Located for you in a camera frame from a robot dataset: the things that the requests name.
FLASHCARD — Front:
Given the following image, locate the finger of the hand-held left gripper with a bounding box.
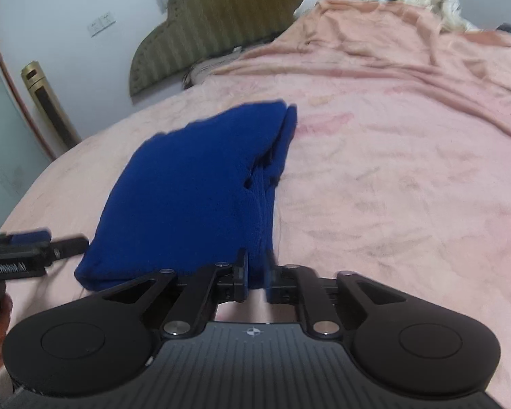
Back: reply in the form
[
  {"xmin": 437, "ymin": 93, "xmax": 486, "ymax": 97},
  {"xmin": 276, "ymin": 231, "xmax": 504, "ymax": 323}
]
[
  {"xmin": 47, "ymin": 236, "xmax": 90, "ymax": 261},
  {"xmin": 0, "ymin": 228, "xmax": 52, "ymax": 248}
]

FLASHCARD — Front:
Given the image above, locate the flower-print glass sliding door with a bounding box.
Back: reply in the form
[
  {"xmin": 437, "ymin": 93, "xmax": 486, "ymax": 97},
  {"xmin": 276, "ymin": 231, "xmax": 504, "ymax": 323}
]
[{"xmin": 0, "ymin": 0, "xmax": 54, "ymax": 239}]

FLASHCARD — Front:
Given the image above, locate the pink fleece blanket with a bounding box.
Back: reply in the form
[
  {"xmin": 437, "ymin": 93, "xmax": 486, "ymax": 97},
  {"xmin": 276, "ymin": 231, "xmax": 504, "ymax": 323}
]
[{"xmin": 0, "ymin": 34, "xmax": 511, "ymax": 409}]

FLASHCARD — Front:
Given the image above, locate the cream quilt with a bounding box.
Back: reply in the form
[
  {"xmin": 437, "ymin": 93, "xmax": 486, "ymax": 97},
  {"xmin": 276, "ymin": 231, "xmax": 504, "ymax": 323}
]
[{"xmin": 395, "ymin": 0, "xmax": 480, "ymax": 33}]

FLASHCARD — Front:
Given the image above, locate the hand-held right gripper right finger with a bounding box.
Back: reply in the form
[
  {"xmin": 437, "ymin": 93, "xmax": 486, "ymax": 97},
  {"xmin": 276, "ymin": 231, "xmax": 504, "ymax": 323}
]
[{"xmin": 263, "ymin": 251, "xmax": 406, "ymax": 340}]

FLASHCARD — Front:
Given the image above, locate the gold tower air conditioner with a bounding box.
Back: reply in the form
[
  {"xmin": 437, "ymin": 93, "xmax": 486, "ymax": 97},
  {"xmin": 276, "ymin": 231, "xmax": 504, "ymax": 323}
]
[{"xmin": 20, "ymin": 60, "xmax": 83, "ymax": 157}]

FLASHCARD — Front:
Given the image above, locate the grey pillow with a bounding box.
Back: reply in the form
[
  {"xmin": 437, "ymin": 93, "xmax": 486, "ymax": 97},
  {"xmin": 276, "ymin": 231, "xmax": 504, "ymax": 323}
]
[{"xmin": 183, "ymin": 53, "xmax": 248, "ymax": 90}]

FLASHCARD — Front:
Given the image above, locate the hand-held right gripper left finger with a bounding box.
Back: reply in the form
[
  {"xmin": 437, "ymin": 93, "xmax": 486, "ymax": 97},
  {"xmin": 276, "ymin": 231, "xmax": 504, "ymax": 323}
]
[{"xmin": 97, "ymin": 247, "xmax": 251, "ymax": 340}]

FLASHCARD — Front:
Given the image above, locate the blue knit sweater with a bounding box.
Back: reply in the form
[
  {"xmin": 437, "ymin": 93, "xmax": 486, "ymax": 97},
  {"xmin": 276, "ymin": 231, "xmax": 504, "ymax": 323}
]
[{"xmin": 74, "ymin": 100, "xmax": 299, "ymax": 294}]

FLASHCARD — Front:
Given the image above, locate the peach bed sheet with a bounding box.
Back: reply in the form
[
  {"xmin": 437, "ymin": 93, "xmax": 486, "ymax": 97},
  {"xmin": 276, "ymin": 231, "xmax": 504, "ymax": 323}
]
[{"xmin": 215, "ymin": 0, "xmax": 511, "ymax": 146}]

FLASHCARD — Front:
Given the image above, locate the olive striped headboard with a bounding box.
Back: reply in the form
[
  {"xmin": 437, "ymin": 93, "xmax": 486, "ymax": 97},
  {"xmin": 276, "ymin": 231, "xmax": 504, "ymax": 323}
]
[{"xmin": 129, "ymin": 0, "xmax": 395, "ymax": 98}]

